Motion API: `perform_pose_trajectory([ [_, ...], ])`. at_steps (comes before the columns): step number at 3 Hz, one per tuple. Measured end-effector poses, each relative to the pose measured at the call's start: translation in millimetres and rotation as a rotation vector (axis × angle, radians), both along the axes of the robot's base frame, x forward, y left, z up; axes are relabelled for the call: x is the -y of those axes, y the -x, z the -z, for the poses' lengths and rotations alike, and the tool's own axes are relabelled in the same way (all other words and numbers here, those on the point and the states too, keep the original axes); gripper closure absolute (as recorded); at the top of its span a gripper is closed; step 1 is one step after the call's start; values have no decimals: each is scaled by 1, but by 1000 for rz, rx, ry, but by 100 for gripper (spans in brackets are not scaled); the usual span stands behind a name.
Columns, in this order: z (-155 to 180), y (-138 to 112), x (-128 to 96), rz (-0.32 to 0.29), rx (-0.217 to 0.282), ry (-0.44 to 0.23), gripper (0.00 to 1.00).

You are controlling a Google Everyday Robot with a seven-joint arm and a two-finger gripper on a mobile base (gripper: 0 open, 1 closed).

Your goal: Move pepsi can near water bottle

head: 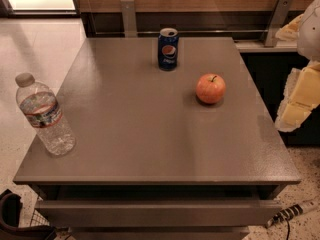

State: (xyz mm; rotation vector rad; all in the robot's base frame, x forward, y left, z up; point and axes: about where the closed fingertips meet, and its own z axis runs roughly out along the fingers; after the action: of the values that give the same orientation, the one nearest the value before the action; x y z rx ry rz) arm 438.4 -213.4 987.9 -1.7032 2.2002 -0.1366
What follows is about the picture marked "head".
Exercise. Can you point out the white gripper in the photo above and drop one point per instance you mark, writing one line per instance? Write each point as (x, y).
(310, 34)

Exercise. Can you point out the blue pepsi can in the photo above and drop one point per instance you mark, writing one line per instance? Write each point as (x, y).
(168, 49)

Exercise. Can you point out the clear plastic water bottle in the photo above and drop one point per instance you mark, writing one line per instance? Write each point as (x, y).
(41, 108)

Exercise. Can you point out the red apple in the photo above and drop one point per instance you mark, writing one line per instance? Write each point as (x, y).
(210, 88)

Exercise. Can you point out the right metal bracket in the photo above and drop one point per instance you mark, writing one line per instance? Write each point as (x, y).
(277, 19)

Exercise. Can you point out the metal bracket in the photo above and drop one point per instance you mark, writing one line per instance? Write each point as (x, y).
(277, 19)
(129, 18)

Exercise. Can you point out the left metal bracket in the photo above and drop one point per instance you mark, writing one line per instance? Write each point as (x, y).
(129, 18)

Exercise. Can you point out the wire basket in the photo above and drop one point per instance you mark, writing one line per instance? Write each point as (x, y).
(37, 219)

